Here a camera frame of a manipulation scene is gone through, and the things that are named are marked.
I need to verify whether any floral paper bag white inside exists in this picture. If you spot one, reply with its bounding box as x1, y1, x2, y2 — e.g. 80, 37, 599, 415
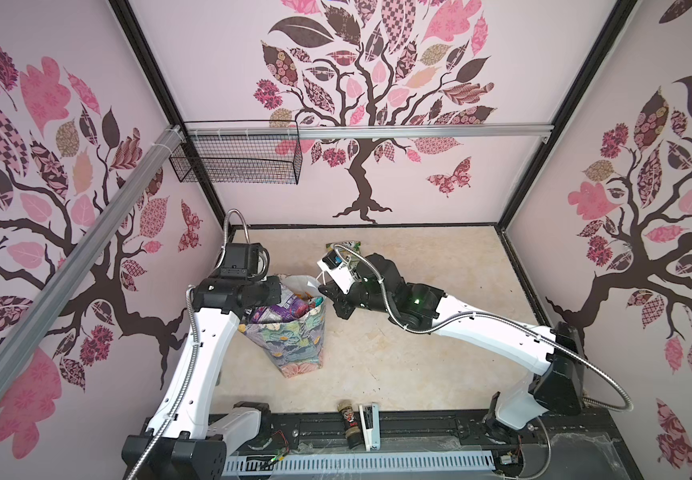
239, 275, 326, 378

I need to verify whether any purple candy bag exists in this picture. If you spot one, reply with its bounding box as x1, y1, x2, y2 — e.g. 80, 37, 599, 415
249, 286, 312, 324

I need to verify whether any green yellow candy bag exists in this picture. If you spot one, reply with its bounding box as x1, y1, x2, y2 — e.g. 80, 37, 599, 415
326, 240, 362, 259

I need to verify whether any left metal flexible conduit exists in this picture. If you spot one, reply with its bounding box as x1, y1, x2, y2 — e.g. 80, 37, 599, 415
122, 208, 272, 480

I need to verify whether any metal flexible conduit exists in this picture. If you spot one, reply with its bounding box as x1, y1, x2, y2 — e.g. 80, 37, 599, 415
332, 244, 635, 414
122, 208, 272, 480

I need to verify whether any small dark spice jar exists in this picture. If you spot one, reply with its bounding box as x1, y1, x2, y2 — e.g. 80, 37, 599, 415
338, 400, 364, 449

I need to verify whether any right metal flexible conduit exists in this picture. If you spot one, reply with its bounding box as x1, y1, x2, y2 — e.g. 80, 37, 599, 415
332, 244, 635, 414

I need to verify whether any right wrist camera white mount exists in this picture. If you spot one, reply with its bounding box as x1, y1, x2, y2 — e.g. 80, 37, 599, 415
317, 249, 356, 294

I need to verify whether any black wire basket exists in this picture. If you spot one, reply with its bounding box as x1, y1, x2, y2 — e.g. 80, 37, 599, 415
170, 120, 303, 185

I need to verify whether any white slotted cable duct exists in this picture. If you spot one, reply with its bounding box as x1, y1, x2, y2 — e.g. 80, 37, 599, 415
223, 451, 496, 479

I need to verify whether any aluminium rail back wall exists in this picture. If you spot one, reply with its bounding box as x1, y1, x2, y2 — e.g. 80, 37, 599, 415
187, 123, 554, 140

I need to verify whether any aluminium rail wall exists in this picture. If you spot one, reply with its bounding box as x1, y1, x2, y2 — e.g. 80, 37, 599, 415
187, 123, 554, 140
0, 125, 184, 400

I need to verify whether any aluminium rail left wall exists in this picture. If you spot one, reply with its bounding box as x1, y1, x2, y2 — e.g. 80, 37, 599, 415
0, 125, 184, 400

